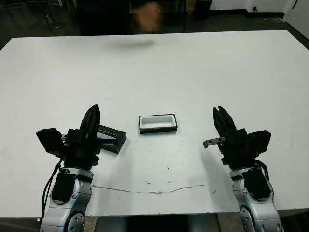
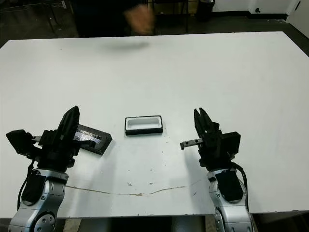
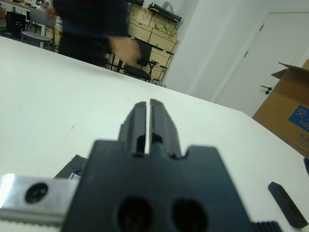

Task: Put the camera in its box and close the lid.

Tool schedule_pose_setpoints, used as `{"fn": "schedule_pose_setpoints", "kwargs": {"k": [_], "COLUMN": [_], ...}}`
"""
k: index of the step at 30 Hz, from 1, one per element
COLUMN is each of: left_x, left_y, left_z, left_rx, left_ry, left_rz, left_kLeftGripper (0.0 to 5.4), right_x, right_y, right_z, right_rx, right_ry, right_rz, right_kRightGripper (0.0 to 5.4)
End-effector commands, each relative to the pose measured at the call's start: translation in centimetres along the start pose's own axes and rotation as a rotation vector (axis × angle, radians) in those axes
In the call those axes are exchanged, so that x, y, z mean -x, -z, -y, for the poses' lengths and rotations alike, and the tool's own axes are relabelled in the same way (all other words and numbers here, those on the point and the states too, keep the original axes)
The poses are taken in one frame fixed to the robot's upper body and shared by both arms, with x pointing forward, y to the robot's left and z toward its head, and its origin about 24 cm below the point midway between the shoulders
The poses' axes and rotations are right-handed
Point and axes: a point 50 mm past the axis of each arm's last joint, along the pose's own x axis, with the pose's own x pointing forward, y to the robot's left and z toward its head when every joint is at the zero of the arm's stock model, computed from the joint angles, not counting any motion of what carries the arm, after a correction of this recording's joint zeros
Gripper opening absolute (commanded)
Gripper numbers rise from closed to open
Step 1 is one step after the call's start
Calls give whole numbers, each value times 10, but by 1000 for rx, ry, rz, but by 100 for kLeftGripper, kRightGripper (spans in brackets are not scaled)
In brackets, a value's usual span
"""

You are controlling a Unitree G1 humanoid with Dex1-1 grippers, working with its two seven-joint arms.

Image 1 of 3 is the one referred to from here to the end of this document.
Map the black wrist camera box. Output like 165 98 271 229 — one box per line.
36 128 65 156
247 130 271 155

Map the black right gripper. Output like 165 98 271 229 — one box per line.
202 105 258 170

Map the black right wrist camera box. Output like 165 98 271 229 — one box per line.
247 130 271 155

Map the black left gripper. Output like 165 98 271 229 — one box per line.
60 104 102 174

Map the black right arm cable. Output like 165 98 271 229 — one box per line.
255 159 270 181

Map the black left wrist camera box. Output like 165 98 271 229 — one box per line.
36 128 65 156

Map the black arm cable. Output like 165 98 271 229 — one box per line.
42 158 64 219
255 159 270 181

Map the black box lid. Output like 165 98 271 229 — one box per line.
96 125 127 155

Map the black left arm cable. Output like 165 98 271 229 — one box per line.
42 158 64 219

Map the black trash bin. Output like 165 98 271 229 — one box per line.
194 0 213 21

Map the blurred person hand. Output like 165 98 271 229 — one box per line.
134 2 162 32

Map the person in dark clothes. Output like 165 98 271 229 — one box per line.
78 0 188 35

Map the black box base white insert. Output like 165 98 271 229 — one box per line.
138 113 180 135

